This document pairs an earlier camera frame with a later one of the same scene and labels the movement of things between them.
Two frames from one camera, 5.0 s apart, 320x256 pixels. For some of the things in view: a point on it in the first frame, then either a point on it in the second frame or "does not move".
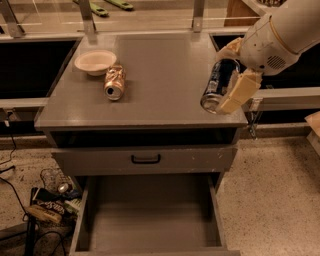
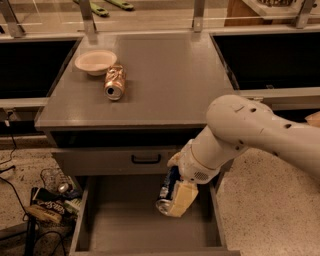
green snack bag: [73, 205] does not move
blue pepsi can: [218, 84] → [165, 199]
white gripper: [264, 47] → [194, 167]
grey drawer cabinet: [126, 114] does not move
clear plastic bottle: [54, 179] does not move
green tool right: [121, 4] does not move
